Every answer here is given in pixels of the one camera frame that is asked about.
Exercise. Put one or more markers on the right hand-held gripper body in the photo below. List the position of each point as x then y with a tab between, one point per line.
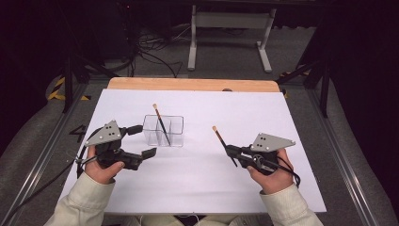
271	142

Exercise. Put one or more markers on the yellow black floor tape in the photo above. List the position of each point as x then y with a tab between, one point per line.
54	94

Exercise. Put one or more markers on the white metal stand frame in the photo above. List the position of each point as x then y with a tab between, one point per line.
232	19

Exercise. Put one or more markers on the dark curtain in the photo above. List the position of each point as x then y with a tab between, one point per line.
370	78

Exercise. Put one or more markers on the black makeup brush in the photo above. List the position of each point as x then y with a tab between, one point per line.
160	121
219	137

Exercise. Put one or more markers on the person's right hand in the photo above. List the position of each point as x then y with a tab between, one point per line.
277	182

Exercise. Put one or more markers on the aluminium floor rail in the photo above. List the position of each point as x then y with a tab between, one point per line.
40	163
342	157

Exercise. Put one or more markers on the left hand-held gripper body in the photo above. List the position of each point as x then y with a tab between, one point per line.
105	134

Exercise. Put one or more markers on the white paper sheet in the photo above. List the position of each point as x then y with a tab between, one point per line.
219	106

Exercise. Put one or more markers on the clear plastic organizer box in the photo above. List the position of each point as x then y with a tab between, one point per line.
175	132

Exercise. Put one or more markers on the person's left hand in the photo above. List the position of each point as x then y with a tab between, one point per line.
103	174

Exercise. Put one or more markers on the black tripod stand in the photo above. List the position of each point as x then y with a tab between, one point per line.
67	88
324	94

